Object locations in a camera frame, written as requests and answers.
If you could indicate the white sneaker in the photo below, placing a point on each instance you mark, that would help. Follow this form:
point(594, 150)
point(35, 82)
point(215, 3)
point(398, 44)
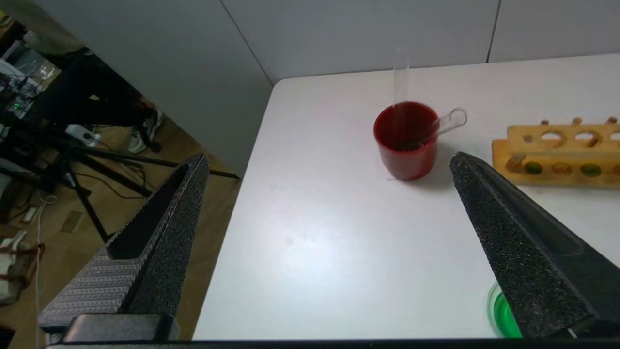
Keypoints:
point(145, 133)

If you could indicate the brown and white floor bundle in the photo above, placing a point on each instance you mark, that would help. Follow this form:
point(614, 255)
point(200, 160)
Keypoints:
point(17, 269)

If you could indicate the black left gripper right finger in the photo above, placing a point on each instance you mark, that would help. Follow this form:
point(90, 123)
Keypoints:
point(533, 261)

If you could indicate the test tube with yellow pigment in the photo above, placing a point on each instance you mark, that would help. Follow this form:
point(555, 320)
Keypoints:
point(401, 77)

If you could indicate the clear glass petri dish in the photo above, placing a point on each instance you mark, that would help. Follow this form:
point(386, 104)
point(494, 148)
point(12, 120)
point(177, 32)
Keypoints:
point(503, 320)

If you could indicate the test tube with blue pigment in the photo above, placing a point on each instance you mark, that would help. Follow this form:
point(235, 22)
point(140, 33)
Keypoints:
point(450, 123)

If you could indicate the wooden test tube rack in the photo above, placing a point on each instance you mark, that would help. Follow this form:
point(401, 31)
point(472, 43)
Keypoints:
point(562, 155)

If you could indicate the floor socket plate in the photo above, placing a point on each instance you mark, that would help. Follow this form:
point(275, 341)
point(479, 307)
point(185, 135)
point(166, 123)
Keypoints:
point(72, 221)

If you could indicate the dark red plastic cup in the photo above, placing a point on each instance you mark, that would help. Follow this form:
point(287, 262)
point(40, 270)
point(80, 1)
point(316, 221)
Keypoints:
point(407, 162)

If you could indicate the cluttered electronics desk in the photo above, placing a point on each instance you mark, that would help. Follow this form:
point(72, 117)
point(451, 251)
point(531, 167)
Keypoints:
point(17, 82)

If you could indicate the black metal frame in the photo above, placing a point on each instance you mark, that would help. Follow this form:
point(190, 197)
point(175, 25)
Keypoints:
point(97, 167)

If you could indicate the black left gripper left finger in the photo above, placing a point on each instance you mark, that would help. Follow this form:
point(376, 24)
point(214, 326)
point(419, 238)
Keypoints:
point(160, 261)

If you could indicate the white power adapter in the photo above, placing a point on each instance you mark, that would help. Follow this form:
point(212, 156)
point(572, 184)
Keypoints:
point(83, 135)

